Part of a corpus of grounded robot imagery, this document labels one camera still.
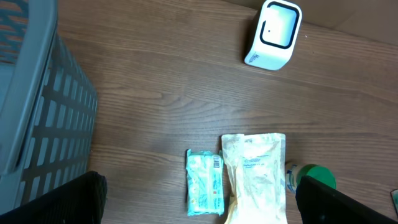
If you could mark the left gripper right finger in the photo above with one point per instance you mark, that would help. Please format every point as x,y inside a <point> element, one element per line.
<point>321,204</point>

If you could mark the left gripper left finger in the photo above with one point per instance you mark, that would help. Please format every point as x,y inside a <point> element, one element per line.
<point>81,200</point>

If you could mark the beige powder pouch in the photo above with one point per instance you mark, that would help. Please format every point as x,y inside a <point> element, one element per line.
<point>256,171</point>

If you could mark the teal snack packet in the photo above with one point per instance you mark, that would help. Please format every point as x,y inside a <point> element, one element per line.
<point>204,183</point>

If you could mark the teal white tissue packet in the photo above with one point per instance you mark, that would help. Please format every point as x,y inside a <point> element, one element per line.
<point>394,196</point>

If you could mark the white barcode scanner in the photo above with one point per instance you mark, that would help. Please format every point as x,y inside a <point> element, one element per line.
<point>272,41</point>

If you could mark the grey plastic mesh basket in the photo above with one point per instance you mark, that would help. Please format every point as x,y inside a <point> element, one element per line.
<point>48,105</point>

